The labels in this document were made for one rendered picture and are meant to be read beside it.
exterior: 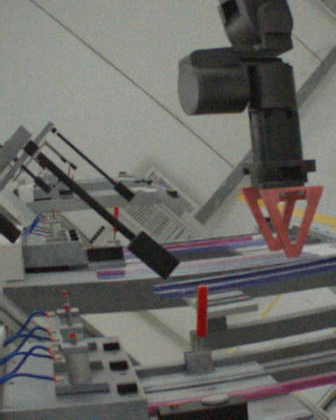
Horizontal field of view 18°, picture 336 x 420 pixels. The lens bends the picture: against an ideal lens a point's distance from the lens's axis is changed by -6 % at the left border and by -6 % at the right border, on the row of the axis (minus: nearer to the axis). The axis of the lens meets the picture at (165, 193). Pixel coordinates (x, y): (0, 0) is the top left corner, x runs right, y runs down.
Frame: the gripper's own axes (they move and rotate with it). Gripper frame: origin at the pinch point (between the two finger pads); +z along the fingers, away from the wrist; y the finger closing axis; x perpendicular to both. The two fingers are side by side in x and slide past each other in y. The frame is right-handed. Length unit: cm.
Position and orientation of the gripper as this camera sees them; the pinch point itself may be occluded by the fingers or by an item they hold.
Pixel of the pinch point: (284, 246)
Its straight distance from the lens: 119.5
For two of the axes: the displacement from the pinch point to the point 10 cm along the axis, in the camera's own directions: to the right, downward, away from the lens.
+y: 1.0, 0.3, -9.9
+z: 0.8, 10.0, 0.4
